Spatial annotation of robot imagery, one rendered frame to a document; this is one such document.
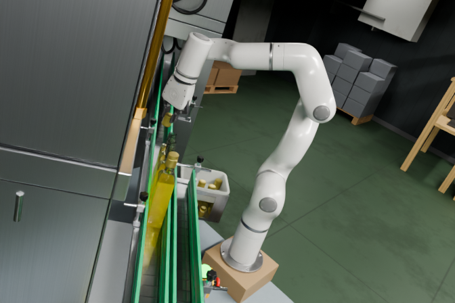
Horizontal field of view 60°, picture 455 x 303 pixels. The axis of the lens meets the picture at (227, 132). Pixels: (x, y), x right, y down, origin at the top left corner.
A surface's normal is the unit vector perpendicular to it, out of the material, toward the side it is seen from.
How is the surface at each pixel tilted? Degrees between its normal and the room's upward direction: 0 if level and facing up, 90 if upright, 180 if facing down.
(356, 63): 90
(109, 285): 0
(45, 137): 90
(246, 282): 2
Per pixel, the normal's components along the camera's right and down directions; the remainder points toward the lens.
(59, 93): 0.11, 0.47
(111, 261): 0.31, -0.86
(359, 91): -0.63, 0.14
